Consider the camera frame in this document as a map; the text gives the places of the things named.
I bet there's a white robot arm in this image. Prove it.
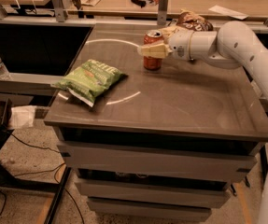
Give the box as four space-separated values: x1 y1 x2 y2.
137 21 268 101

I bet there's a white paper sheet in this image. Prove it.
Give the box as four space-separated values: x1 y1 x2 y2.
209 6 247 20

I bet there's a brown and cream chip bag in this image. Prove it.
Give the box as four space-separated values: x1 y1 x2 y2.
170 9 214 32

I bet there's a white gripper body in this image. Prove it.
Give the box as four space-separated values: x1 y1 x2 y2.
168 31 192 61

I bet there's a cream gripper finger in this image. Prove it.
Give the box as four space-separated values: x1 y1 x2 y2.
137 40 172 59
160 25 182 43

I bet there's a brown card on desk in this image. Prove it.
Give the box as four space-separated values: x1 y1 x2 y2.
81 0 101 7

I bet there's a black stand on left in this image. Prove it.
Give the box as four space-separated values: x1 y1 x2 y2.
0 99 70 224

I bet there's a white crumpled paper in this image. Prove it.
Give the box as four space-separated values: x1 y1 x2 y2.
8 105 36 130

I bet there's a grey drawer cabinet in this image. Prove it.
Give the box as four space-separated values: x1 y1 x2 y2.
45 24 268 222

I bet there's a green chip bag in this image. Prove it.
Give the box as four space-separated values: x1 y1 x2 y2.
52 59 127 107

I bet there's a black floor cable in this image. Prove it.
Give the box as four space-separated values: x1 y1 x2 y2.
0 133 86 224

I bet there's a red coke can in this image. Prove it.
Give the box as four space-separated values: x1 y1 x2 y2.
144 30 163 71

